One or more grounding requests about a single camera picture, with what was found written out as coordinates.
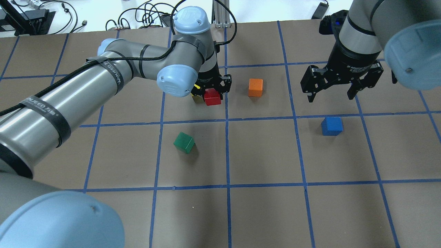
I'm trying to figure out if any red wooden block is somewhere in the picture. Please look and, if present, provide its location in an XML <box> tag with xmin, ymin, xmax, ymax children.
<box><xmin>203</xmin><ymin>88</ymin><xmax>222</xmax><ymax>106</ymax></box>

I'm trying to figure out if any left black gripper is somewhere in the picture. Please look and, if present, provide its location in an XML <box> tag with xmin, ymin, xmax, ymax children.
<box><xmin>192</xmin><ymin>71</ymin><xmax>233</xmax><ymax>97</ymax></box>

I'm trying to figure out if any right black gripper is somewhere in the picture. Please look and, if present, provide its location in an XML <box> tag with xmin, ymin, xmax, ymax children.
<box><xmin>300</xmin><ymin>61</ymin><xmax>384</xmax><ymax>103</ymax></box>

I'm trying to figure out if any yellow wooden block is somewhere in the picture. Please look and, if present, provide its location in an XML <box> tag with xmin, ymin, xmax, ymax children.
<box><xmin>191</xmin><ymin>84</ymin><xmax>205</xmax><ymax>104</ymax></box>

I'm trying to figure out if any aluminium frame post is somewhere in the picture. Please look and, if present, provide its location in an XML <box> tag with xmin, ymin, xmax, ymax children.
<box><xmin>212</xmin><ymin>0</ymin><xmax>231</xmax><ymax>28</ymax></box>

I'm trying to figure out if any green wooden block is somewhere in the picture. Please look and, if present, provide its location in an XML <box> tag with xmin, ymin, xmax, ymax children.
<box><xmin>173</xmin><ymin>132</ymin><xmax>195</xmax><ymax>154</ymax></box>

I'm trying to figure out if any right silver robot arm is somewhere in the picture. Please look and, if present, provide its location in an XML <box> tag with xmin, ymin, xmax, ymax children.
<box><xmin>300</xmin><ymin>0</ymin><xmax>441</xmax><ymax>103</ymax></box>

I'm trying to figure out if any orange wooden block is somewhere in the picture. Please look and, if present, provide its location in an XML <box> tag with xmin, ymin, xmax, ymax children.
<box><xmin>248</xmin><ymin>78</ymin><xmax>263</xmax><ymax>97</ymax></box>

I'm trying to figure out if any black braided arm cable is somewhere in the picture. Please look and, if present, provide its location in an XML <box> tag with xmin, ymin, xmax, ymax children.
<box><xmin>0</xmin><ymin>0</ymin><xmax>237</xmax><ymax>117</ymax></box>

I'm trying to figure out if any blue wooden block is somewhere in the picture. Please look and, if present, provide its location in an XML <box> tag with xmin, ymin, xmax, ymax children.
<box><xmin>321</xmin><ymin>117</ymin><xmax>344</xmax><ymax>136</ymax></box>

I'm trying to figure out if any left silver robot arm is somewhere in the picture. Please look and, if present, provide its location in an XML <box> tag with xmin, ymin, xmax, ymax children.
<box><xmin>1</xmin><ymin>6</ymin><xmax>230</xmax><ymax>248</ymax></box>

